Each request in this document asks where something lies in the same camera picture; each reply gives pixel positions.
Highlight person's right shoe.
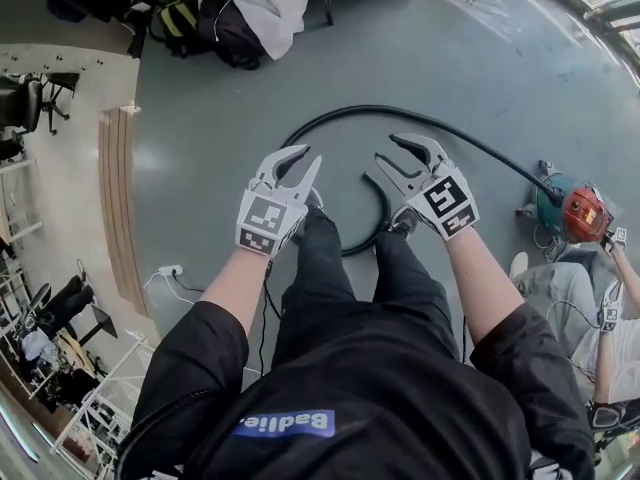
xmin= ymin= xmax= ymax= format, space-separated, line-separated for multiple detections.
xmin=387 ymin=206 xmax=419 ymax=240

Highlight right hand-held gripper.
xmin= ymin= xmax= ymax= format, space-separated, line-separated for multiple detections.
xmin=374 ymin=133 xmax=482 ymax=242

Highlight red and green vacuum cleaner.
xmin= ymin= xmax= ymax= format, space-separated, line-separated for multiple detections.
xmin=517 ymin=160 xmax=617 ymax=245

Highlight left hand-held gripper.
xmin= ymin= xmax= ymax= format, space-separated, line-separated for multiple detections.
xmin=234 ymin=143 xmax=323 ymax=260

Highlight white wire rack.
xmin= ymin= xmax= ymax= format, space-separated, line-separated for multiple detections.
xmin=49 ymin=337 xmax=157 ymax=472

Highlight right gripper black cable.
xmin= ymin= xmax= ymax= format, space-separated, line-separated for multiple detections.
xmin=459 ymin=312 xmax=472 ymax=365

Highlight person's left shoe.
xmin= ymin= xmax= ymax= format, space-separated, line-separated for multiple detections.
xmin=298 ymin=188 xmax=326 ymax=219

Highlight white-legged wooden table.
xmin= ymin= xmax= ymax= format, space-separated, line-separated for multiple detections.
xmin=0 ymin=157 xmax=45 ymax=243

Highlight white garment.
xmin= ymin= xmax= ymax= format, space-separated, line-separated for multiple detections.
xmin=197 ymin=0 xmax=312 ymax=62

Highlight white locker cabinet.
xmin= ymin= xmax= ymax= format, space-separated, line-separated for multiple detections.
xmin=0 ymin=42 xmax=142 ymax=77

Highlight person's black t-shirt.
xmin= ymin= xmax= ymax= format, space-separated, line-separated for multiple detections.
xmin=115 ymin=297 xmax=596 ymax=480

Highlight person's shoe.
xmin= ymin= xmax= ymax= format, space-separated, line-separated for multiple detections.
xmin=387 ymin=206 xmax=419 ymax=240
xmin=298 ymin=188 xmax=326 ymax=219

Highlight black corrugated vacuum hose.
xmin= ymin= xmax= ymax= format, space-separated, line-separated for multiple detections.
xmin=279 ymin=103 xmax=566 ymax=258

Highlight black office chair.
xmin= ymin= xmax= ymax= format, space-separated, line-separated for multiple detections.
xmin=0 ymin=71 xmax=81 ymax=163

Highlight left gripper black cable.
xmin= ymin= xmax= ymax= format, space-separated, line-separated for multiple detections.
xmin=259 ymin=260 xmax=282 ymax=375

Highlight wooden slatted floor strip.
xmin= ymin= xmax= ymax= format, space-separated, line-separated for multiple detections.
xmin=97 ymin=106 xmax=151 ymax=320

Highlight dark purple backpack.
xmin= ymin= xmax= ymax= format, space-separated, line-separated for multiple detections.
xmin=198 ymin=0 xmax=266 ymax=71

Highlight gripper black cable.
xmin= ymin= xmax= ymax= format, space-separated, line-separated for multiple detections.
xmin=459 ymin=312 xmax=472 ymax=365
xmin=259 ymin=260 xmax=282 ymax=375

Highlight person's black trousers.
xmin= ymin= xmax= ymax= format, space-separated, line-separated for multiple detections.
xmin=272 ymin=206 xmax=464 ymax=369

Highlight person's right forearm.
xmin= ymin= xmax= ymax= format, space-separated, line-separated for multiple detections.
xmin=442 ymin=227 xmax=526 ymax=347

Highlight person's left forearm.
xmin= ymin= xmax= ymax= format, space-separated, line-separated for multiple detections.
xmin=199 ymin=244 xmax=275 ymax=342

